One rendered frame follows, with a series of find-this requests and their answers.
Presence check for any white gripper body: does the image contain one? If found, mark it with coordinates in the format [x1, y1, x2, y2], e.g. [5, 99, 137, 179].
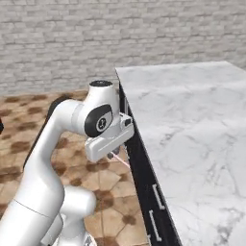
[84, 121, 135, 163]

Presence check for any black counter cabinet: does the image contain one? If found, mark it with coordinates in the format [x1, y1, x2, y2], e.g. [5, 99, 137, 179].
[116, 76, 183, 246]

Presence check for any white bar cabinet handle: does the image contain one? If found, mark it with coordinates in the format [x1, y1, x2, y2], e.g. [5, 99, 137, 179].
[147, 209, 163, 243]
[151, 183, 166, 211]
[123, 143, 131, 161]

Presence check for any thin pink straw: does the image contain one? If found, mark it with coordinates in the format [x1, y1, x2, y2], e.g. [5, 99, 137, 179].
[109, 153, 132, 169]

